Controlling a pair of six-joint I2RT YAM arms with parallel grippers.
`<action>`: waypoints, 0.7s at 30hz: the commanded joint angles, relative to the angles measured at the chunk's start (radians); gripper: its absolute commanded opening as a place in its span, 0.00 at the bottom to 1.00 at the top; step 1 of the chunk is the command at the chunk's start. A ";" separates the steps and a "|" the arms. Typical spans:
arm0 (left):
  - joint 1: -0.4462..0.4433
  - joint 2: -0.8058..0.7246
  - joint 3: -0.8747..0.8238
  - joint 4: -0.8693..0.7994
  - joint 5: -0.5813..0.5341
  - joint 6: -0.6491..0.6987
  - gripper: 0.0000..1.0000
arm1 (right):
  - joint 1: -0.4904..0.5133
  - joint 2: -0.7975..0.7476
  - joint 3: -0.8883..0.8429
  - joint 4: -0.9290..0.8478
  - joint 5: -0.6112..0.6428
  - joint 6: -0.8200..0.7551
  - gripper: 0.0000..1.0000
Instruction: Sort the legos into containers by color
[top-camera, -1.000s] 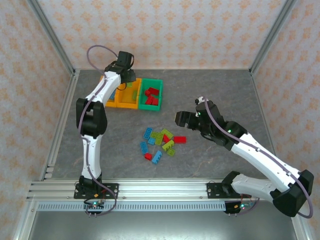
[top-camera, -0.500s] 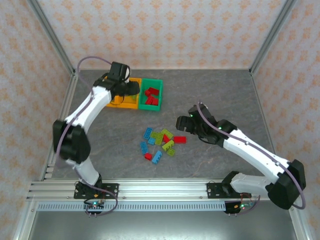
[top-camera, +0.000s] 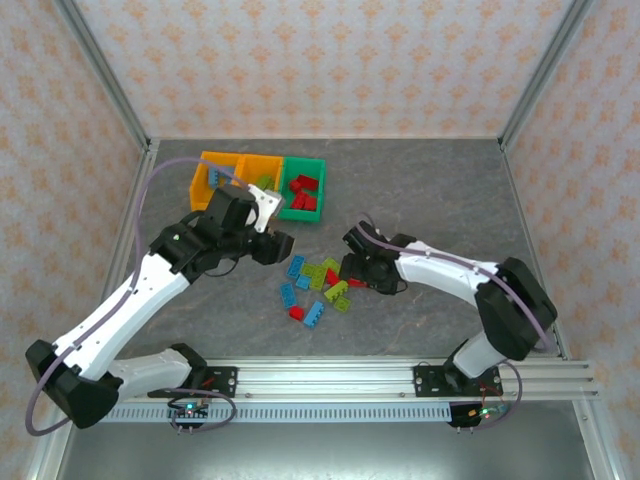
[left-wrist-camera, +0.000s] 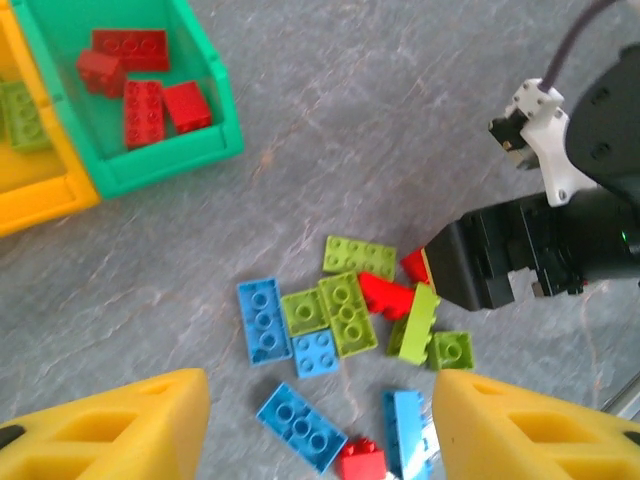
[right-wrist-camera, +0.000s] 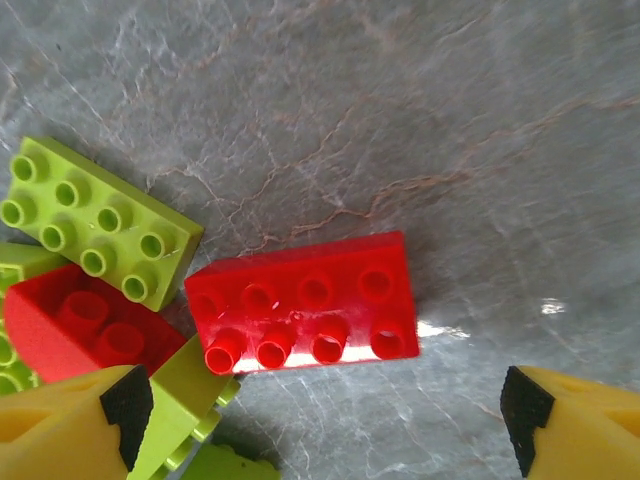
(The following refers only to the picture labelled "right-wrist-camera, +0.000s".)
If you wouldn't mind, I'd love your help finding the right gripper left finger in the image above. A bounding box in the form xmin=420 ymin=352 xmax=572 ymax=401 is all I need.
xmin=0 ymin=363 xmax=155 ymax=480

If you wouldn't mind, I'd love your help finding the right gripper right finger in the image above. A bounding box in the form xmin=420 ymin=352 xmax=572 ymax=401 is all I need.
xmin=499 ymin=364 xmax=640 ymax=480

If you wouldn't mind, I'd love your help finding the red lego brick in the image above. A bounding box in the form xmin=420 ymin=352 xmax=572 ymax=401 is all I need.
xmin=2 ymin=263 xmax=187 ymax=385
xmin=183 ymin=230 xmax=420 ymax=376

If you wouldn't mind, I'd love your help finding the green lego brick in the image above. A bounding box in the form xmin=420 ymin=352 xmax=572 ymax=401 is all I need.
xmin=0 ymin=136 xmax=205 ymax=313
xmin=179 ymin=443 xmax=281 ymax=480
xmin=0 ymin=242 xmax=69 ymax=396
xmin=127 ymin=333 xmax=242 ymax=480

